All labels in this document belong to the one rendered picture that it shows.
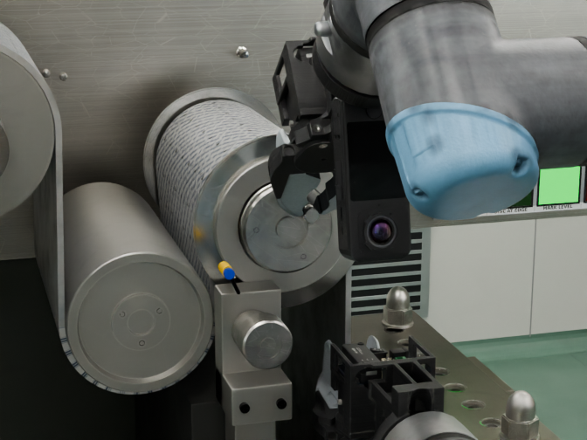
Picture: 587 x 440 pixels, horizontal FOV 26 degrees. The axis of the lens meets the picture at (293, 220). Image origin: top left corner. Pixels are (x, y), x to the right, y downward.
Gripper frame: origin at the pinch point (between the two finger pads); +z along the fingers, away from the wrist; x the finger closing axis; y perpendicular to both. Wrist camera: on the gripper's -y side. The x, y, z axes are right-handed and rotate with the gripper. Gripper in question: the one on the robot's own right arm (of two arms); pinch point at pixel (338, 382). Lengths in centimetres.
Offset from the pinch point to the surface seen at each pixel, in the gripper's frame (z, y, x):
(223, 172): -3.3, 20.6, 11.0
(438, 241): 262, -68, -118
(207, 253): -3.3, 13.9, 12.4
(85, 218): 10.6, 13.9, 20.6
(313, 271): -4.0, 11.8, 3.6
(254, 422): -10.0, 1.7, 10.2
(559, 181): 28.8, 9.7, -35.9
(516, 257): 263, -75, -146
